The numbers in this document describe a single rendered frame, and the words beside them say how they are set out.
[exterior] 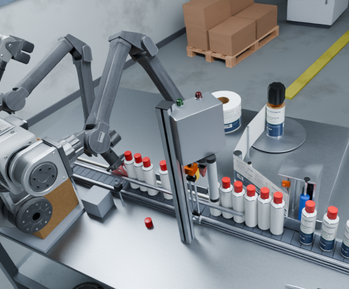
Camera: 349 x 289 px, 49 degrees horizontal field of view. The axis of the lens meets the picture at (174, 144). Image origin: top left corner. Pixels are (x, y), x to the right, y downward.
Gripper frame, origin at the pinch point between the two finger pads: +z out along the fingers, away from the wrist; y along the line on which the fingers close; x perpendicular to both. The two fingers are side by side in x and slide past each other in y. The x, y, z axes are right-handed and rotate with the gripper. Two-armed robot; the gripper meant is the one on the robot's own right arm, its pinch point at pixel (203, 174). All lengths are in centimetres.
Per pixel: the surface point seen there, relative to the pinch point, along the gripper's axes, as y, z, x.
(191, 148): -8.7, -33.2, 21.1
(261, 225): -28.7, 10.5, 7.9
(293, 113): 13, 102, -202
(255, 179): -20.9, 0.3, -5.7
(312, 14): 49, 85, -402
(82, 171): 67, 15, 8
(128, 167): 33.5, 0.3, 8.5
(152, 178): 21.6, 3.4, 7.7
